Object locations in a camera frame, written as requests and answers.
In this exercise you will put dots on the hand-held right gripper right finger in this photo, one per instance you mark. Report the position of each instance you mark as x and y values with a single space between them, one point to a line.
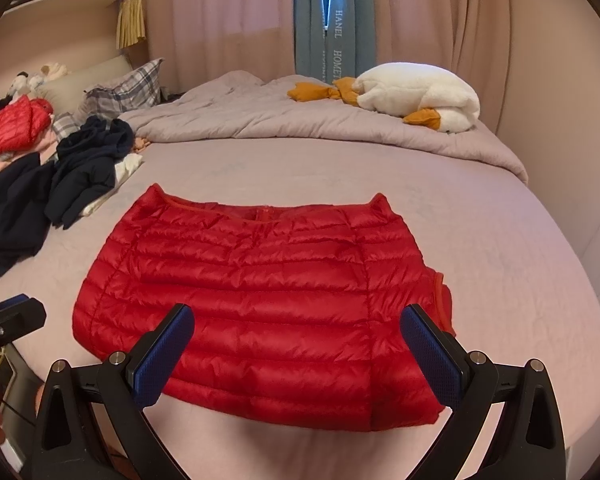
432 355

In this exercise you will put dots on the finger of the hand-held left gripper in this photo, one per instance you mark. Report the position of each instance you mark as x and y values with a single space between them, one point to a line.
15 322

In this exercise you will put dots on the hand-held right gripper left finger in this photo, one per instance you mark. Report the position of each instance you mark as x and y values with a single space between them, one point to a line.
162 355

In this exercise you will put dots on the red down jacket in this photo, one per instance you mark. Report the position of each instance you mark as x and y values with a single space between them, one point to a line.
10 127
260 285

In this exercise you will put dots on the navy blue coat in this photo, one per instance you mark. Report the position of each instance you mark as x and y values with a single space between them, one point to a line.
15 210

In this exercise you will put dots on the bed with pink sheet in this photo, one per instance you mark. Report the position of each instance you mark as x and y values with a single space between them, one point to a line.
480 235

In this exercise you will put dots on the navy blue hooded jacket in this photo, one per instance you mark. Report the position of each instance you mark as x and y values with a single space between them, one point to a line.
90 165

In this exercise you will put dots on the white cloth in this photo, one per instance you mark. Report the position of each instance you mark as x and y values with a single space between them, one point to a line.
127 165

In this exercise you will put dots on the folded red down jacket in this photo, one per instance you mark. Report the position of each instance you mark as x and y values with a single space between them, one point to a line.
10 127

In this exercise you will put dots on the plaid cloth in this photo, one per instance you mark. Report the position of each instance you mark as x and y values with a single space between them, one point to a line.
70 125

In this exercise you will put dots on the small orange plush toy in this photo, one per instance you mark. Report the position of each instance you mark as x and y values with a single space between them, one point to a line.
141 145

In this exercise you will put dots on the black and white plush toy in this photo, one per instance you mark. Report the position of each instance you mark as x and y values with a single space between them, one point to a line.
21 82

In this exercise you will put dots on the beige pillow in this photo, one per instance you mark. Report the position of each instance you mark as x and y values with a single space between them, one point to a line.
85 80

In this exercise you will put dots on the white plush dog toy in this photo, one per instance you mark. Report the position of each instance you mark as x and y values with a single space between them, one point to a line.
50 72

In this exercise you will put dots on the plaid pillow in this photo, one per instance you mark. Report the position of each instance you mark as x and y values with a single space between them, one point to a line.
125 87

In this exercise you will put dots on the white goose plush toy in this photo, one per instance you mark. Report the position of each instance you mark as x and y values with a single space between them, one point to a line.
410 90

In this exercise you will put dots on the grey duvet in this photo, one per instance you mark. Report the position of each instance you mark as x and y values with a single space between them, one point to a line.
280 115

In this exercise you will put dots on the yellow fringe hanging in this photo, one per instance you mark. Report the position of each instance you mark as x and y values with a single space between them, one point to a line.
131 20

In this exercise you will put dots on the pink curtain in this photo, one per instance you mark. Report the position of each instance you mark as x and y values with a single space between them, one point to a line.
440 20
220 25

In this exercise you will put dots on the blue curtain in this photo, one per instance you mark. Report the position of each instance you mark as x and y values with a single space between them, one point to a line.
357 15
307 20

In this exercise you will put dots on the white wall shelf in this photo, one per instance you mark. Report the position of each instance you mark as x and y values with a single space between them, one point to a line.
70 2

